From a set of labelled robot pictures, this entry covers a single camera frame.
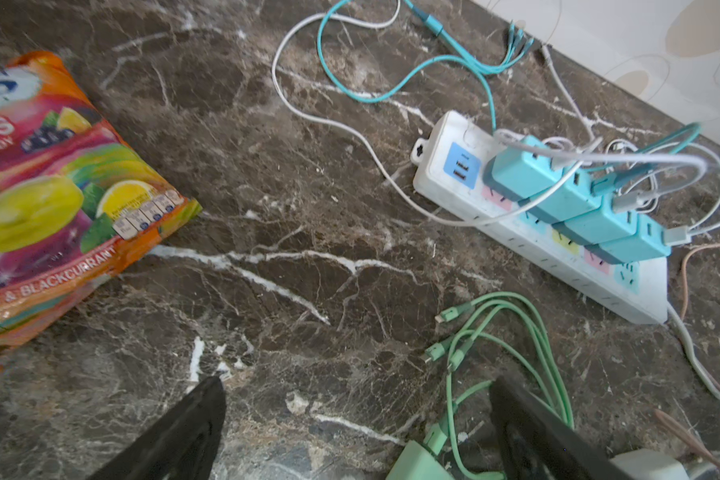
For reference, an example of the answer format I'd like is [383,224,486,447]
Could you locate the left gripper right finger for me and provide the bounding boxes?
[489,377,629,480]

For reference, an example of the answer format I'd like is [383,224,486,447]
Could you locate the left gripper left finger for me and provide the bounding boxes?
[91,376,226,479]

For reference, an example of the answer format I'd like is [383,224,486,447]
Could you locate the green cable bundle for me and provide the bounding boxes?
[422,291,576,480]

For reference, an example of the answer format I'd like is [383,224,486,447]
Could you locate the white blue power strip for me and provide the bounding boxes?
[611,449,690,480]

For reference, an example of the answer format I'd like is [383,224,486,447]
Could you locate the light green charger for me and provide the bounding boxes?
[386,441,453,480]

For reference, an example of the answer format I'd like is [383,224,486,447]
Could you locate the pink cable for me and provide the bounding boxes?
[653,236,720,478]

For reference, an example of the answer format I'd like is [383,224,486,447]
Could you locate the teal charger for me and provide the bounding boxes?
[553,194,637,246]
[588,214,691,264]
[529,170,602,224]

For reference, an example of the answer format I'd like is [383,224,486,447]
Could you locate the white grey cable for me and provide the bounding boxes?
[494,128,720,238]

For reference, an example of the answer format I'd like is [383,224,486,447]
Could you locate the teal charger plug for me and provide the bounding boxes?
[483,147,563,202]

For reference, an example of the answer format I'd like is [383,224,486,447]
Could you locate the white multicolour power strip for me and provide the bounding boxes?
[411,110,668,325]

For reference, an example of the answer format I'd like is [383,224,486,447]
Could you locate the thin white usb cable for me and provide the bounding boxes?
[271,0,583,229]

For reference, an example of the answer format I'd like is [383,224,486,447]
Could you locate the teal usb cable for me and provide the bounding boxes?
[316,0,703,196]

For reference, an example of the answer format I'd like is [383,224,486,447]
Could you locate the orange snack bag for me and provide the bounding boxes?
[0,51,201,369]

